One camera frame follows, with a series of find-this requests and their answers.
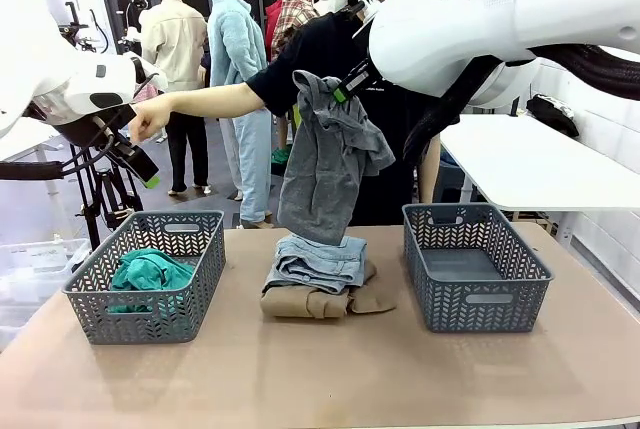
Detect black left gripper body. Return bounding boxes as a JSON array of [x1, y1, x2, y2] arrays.
[[97, 133, 139, 168]]

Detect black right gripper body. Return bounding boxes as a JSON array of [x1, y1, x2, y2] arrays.
[[349, 59, 384, 93]]

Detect grey t-shirt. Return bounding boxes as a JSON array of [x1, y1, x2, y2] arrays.
[[276, 70, 396, 246]]

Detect teal garment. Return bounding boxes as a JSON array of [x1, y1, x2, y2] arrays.
[[108, 247, 196, 314]]

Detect light blue denim shorts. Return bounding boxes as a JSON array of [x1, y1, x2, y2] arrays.
[[262, 233, 367, 295]]

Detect beige garment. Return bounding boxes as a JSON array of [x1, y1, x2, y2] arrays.
[[259, 261, 397, 320]]

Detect person's left forearm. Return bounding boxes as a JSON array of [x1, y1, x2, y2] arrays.
[[419, 136, 441, 205]]

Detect person's right forearm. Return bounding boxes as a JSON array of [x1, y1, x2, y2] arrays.
[[169, 81, 266, 118]]

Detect person's right hand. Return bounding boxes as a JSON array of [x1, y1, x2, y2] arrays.
[[128, 95, 174, 144]]

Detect person in black t-shirt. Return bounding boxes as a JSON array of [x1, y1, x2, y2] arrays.
[[247, 0, 451, 228]]

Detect table with pink cloth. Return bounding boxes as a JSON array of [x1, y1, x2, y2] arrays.
[[132, 81, 161, 105]]

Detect small white table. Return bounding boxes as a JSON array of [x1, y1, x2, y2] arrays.
[[0, 116, 61, 195]]

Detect mannequin in red top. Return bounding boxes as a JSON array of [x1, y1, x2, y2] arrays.
[[263, 0, 284, 58]]

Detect mannequin in light blue fleece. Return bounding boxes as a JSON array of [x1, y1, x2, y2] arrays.
[[207, 0, 277, 229]]

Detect mannequin in cream jacket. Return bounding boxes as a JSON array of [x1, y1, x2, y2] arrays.
[[138, 0, 210, 198]]

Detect clear plastic storage bin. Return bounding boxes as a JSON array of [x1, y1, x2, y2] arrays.
[[0, 237, 92, 350]]

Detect grey plastic woven-pattern basket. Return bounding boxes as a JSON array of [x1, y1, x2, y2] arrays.
[[62, 209, 227, 346], [402, 202, 555, 334]]

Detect large white table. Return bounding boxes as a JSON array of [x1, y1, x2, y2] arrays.
[[439, 112, 640, 213]]

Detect black bag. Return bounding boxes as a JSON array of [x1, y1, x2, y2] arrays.
[[525, 93, 581, 139]]

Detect black camera on tripod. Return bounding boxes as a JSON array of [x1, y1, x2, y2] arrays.
[[64, 1, 146, 250]]

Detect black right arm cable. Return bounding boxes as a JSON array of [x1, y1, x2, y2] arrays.
[[402, 43, 640, 165]]

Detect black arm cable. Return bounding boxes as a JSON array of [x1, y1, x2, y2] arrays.
[[0, 113, 121, 181], [402, 43, 640, 165]]

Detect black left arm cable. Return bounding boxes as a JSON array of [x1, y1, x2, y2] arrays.
[[0, 113, 121, 181]]

